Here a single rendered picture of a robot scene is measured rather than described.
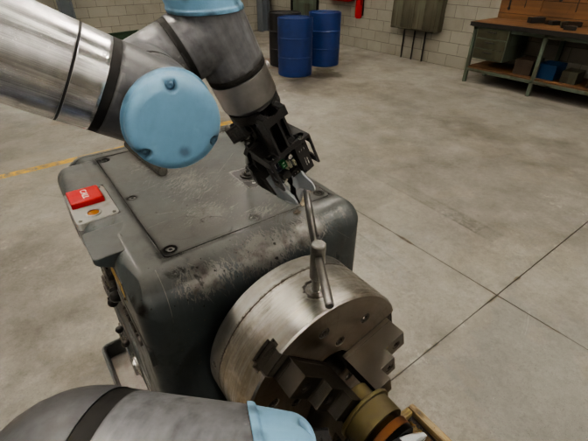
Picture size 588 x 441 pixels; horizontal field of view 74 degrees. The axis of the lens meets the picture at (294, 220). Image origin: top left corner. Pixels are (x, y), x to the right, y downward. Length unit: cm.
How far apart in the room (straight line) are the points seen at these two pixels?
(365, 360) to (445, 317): 172
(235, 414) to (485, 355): 206
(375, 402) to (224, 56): 50
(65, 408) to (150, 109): 20
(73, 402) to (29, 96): 20
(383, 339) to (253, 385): 24
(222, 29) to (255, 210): 38
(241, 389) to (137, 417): 36
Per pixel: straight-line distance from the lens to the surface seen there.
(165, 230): 72
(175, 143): 32
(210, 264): 65
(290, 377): 57
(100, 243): 74
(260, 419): 26
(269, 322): 59
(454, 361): 220
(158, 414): 27
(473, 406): 208
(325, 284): 51
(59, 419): 29
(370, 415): 62
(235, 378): 63
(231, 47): 47
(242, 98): 49
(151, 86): 31
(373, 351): 69
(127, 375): 145
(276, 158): 52
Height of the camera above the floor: 165
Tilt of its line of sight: 34 degrees down
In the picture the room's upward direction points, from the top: straight up
